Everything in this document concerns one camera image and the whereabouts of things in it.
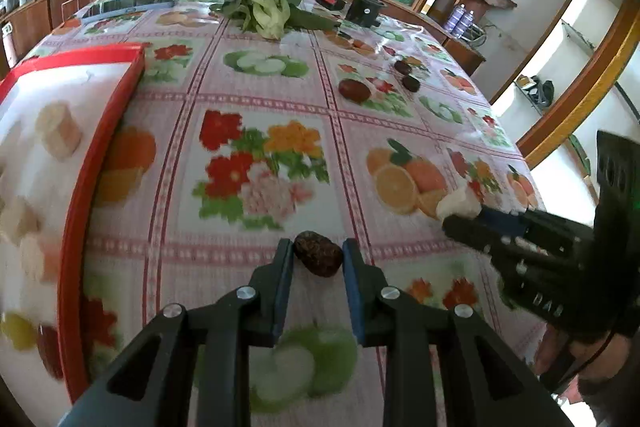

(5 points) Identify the beige sugarcane piece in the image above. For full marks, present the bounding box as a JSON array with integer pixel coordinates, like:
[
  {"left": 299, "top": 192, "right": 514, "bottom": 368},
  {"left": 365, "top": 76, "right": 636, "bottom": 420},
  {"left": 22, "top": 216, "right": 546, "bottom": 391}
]
[
  {"left": 20, "top": 234, "right": 61, "bottom": 283},
  {"left": 436, "top": 184, "right": 483, "bottom": 220},
  {"left": 35, "top": 102, "right": 83, "bottom": 159}
]

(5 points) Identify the green bok choy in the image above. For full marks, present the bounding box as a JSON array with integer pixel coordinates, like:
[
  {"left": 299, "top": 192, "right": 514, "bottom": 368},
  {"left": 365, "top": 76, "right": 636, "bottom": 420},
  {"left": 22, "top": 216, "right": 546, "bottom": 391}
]
[{"left": 210, "top": 0, "right": 341, "bottom": 40}]

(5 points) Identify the black shoe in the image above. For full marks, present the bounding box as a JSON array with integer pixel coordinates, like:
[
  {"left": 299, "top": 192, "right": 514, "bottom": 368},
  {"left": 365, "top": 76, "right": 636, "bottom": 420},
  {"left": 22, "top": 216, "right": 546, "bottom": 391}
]
[{"left": 530, "top": 76, "right": 556, "bottom": 105}]

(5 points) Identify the red rimmed white tray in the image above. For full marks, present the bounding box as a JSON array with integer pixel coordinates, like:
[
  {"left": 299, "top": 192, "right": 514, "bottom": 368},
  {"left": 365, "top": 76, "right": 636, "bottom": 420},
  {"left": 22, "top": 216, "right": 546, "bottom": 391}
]
[{"left": 0, "top": 43, "right": 146, "bottom": 427}]

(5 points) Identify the small yellow fruit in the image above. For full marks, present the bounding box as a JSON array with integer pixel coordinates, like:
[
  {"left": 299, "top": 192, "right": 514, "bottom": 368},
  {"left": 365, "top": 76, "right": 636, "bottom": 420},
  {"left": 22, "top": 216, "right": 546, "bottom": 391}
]
[{"left": 0, "top": 312, "right": 38, "bottom": 353}]

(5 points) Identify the fruit print tablecloth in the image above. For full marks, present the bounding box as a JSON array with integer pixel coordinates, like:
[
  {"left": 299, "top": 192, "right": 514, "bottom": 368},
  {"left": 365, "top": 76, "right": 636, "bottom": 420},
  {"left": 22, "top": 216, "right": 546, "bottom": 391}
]
[{"left": 0, "top": 0, "right": 546, "bottom": 427}]

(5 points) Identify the blue flat tablet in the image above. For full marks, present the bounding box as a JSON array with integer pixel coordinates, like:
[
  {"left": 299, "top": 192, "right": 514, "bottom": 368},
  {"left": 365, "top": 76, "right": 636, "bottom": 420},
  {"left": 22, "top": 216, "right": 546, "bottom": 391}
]
[{"left": 80, "top": 0, "right": 178, "bottom": 20}]

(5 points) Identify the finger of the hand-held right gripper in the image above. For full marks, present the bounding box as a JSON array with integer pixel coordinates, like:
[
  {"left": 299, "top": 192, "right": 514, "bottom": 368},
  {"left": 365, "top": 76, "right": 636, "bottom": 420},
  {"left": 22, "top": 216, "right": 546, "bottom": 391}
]
[
  {"left": 442, "top": 216, "right": 547, "bottom": 264},
  {"left": 480, "top": 206, "right": 596, "bottom": 254}
]

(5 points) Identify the person's right hand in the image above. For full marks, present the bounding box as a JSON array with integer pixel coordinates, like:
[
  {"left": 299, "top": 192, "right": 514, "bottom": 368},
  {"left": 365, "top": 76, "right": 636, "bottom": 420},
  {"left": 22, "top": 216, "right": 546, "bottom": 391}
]
[{"left": 537, "top": 332, "right": 640, "bottom": 408}]

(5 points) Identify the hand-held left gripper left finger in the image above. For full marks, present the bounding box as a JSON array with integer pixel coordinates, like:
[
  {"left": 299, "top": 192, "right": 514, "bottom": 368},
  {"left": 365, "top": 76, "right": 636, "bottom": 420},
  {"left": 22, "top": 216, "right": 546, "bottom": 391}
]
[{"left": 57, "top": 238, "right": 294, "bottom": 427}]

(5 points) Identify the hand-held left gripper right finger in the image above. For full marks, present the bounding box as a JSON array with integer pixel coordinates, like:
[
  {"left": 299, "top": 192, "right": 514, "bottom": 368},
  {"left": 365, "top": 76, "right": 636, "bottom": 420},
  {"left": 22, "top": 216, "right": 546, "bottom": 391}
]
[{"left": 344, "top": 238, "right": 571, "bottom": 427}]

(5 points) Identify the black cylindrical device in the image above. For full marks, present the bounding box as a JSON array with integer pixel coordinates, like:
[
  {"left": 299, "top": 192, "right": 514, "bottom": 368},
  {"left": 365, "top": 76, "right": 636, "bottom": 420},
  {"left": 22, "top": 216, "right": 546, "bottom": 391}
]
[{"left": 345, "top": 0, "right": 386, "bottom": 28}]

